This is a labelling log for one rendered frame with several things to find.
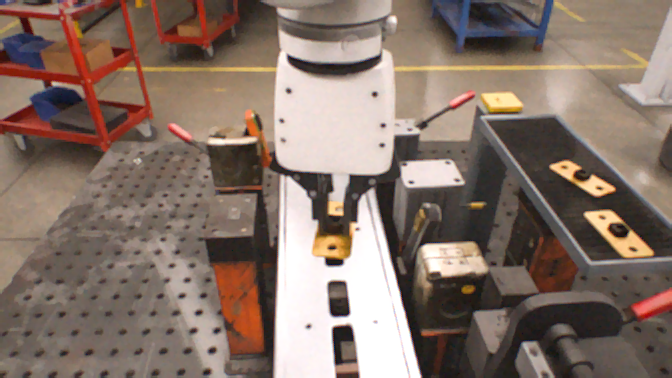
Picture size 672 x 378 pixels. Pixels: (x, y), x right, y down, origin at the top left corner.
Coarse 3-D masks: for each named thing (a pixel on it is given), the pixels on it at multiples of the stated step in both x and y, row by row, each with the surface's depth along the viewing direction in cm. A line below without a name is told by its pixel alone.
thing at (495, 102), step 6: (486, 96) 92; (492, 96) 92; (498, 96) 92; (504, 96) 92; (510, 96) 92; (486, 102) 90; (492, 102) 89; (498, 102) 89; (504, 102) 89; (510, 102) 89; (516, 102) 89; (492, 108) 88; (498, 108) 88; (504, 108) 88; (510, 108) 88; (516, 108) 88
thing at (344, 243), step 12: (336, 204) 51; (336, 216) 48; (336, 228) 47; (324, 240) 46; (336, 240) 46; (348, 240) 46; (312, 252) 45; (324, 252) 45; (336, 252) 45; (348, 252) 45
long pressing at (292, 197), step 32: (288, 192) 93; (288, 224) 85; (288, 256) 79; (352, 256) 79; (384, 256) 78; (288, 288) 73; (320, 288) 73; (352, 288) 73; (384, 288) 73; (288, 320) 68; (320, 320) 68; (352, 320) 68; (384, 320) 68; (288, 352) 64; (320, 352) 64; (384, 352) 64
